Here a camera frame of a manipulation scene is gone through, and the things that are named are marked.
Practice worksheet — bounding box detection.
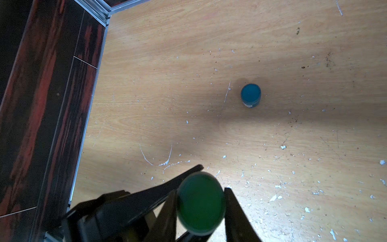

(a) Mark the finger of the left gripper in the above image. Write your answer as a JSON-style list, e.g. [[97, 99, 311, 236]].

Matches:
[[176, 232, 212, 242]]

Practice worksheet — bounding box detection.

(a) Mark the blue paint jar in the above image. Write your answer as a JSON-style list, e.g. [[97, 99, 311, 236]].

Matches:
[[240, 83, 262, 108]]

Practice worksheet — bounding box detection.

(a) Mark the green paint jar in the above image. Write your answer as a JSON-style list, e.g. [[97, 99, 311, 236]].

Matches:
[[176, 172, 226, 236]]

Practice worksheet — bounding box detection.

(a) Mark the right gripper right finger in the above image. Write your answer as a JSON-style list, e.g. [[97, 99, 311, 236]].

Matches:
[[224, 188, 261, 242]]

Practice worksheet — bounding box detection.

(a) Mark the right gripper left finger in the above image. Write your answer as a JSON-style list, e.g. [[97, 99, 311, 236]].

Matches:
[[144, 190, 177, 242]]

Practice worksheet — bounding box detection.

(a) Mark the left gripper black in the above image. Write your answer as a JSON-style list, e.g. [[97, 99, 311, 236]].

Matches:
[[61, 164, 204, 242]]

